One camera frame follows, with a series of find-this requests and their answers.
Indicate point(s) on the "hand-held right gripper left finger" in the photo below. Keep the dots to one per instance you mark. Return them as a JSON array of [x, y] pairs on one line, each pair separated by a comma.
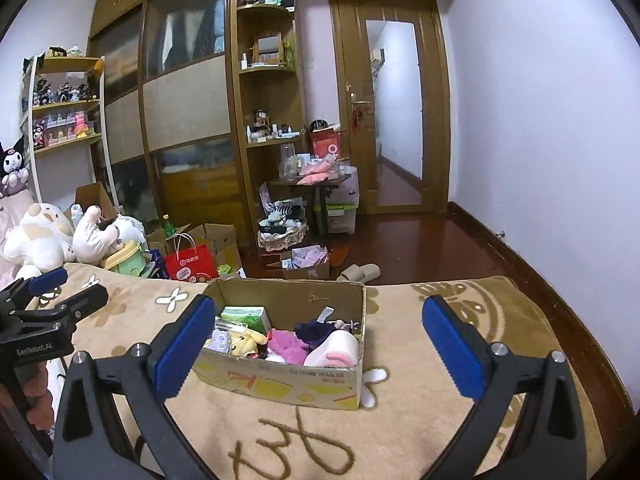
[[185, 350]]

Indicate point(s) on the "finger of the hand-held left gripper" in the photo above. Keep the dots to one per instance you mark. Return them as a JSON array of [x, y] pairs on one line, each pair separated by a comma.
[[85, 302], [47, 280]]

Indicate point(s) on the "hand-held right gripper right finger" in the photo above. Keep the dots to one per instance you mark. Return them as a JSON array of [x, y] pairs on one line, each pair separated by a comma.
[[452, 350]]

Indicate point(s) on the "yellow plush toy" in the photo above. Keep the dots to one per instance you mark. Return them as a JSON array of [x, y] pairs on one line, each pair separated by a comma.
[[247, 342]]

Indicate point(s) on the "printed cardboard box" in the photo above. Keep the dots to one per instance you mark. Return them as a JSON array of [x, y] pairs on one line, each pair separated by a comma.
[[280, 385]]

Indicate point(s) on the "pink swirl plush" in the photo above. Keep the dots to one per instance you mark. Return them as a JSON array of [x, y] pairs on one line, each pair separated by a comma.
[[335, 350]]

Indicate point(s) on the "purple-haired plush doll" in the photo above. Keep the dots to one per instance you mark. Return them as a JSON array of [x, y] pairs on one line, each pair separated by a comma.
[[315, 332]]

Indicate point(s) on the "person's left hand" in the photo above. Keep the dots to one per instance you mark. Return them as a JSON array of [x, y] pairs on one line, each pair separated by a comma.
[[40, 400]]

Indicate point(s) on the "cream plush bear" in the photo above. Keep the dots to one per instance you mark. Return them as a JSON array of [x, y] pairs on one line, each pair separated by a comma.
[[35, 240]]

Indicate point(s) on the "green and yellow toy pot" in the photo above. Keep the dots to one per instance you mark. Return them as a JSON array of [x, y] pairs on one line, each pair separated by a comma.
[[127, 260]]

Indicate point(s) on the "white plush toy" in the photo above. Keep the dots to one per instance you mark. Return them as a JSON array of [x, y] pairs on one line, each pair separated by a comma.
[[92, 240]]

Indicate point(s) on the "green tissue packet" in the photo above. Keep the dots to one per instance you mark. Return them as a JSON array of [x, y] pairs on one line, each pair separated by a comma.
[[245, 316]]

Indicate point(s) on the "red gift bag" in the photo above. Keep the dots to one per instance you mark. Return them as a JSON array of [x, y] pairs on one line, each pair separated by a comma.
[[192, 265]]

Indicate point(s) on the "open brown cardboard box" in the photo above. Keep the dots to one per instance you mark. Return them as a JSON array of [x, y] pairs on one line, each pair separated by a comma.
[[90, 195], [222, 245]]

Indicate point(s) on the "pink fuzzy plush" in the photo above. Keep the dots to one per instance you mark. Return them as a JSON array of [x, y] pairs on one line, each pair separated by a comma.
[[287, 347]]

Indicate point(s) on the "green bottle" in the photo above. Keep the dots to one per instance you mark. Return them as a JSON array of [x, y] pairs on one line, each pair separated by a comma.
[[167, 225]]

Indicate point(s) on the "beige slipper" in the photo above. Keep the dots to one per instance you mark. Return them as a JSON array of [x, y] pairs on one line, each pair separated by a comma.
[[350, 275], [371, 271]]

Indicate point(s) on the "black and purple plush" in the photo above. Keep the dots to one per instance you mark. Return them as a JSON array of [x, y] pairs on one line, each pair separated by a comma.
[[12, 162]]

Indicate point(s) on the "beige patterned blanket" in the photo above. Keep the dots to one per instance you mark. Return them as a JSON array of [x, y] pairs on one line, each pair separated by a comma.
[[350, 440]]

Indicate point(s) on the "white shelf with figurines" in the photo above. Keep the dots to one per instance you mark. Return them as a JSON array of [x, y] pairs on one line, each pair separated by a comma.
[[65, 140]]

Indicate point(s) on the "small box of papers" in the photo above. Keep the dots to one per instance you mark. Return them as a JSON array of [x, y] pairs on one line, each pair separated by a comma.
[[305, 272]]

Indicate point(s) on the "basket of socks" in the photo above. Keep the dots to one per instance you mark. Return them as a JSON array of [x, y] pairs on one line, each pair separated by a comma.
[[280, 237]]

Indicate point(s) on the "white storage box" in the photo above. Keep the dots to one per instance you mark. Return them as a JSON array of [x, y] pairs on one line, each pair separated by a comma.
[[342, 215]]

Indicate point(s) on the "small dark table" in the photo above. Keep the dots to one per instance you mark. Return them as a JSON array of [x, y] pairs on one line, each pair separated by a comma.
[[325, 205]]

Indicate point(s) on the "wooden corner shelf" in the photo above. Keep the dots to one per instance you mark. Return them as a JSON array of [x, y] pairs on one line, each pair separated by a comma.
[[270, 155]]

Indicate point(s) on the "clear plastic jar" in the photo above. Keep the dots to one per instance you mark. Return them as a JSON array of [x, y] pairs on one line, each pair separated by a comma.
[[288, 162]]

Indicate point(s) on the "wooden door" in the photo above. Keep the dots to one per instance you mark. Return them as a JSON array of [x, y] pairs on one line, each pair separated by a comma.
[[350, 160]]

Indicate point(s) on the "wooden wardrobe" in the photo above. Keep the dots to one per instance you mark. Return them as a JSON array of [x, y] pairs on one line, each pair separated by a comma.
[[185, 105]]

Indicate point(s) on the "pink packets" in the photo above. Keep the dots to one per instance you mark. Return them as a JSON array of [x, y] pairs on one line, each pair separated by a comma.
[[317, 172]]

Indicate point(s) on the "red paper bag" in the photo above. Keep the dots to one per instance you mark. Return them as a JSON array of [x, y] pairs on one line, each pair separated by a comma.
[[327, 147]]

